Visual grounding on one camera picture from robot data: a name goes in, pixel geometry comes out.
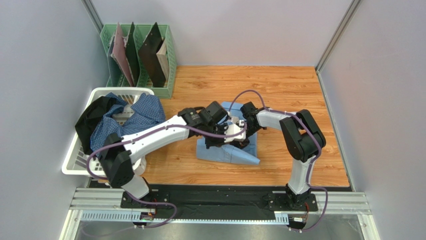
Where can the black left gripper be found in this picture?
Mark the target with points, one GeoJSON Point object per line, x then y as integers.
{"type": "Point", "coordinates": [218, 144]}

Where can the light blue long sleeve shirt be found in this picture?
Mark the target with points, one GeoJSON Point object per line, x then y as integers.
{"type": "Point", "coordinates": [216, 150]}

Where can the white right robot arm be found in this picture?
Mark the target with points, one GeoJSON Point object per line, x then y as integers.
{"type": "Point", "coordinates": [304, 141]}

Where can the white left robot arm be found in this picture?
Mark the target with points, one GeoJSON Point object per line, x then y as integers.
{"type": "Point", "coordinates": [119, 154]}

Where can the blue checkered shirt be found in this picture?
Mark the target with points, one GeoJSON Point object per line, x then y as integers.
{"type": "Point", "coordinates": [147, 113]}

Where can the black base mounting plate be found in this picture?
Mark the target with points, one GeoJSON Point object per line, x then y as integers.
{"type": "Point", "coordinates": [215, 202]}

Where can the beige board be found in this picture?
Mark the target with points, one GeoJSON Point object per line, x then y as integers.
{"type": "Point", "coordinates": [163, 59]}

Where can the black board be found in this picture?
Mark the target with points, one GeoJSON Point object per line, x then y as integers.
{"type": "Point", "coordinates": [148, 56]}

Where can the green plastic file rack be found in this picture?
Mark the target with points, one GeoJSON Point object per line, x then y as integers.
{"type": "Point", "coordinates": [141, 31]}

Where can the dark green board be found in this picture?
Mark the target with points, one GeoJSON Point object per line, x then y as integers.
{"type": "Point", "coordinates": [131, 54]}

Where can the pink board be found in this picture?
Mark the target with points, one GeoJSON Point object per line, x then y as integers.
{"type": "Point", "coordinates": [119, 55]}

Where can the black garment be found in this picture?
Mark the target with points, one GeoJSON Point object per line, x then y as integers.
{"type": "Point", "coordinates": [89, 120]}

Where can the right corner aluminium profile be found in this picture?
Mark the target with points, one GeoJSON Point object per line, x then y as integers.
{"type": "Point", "coordinates": [338, 33]}

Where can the corner aluminium profile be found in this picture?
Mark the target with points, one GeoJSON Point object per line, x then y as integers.
{"type": "Point", "coordinates": [93, 14]}
{"type": "Point", "coordinates": [338, 33]}

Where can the left corner aluminium profile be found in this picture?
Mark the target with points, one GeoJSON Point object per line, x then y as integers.
{"type": "Point", "coordinates": [93, 14]}

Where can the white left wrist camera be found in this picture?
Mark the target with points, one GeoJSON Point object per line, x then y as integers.
{"type": "Point", "coordinates": [235, 131]}

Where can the aluminium frame rail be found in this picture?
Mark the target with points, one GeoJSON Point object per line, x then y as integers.
{"type": "Point", "coordinates": [104, 204]}

